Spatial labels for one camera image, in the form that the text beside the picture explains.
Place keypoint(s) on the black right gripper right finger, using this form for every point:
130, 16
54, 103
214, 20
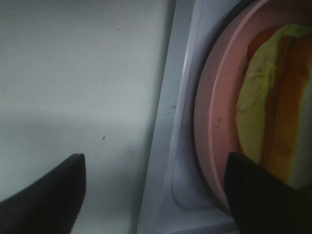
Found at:
262, 204

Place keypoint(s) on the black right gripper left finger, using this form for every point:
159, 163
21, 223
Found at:
50, 205

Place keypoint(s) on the pink round plate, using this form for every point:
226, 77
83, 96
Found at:
279, 13

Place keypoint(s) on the toast sandwich with lettuce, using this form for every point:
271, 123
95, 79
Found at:
274, 107

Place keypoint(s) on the white microwave oven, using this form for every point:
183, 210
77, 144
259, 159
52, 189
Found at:
175, 198

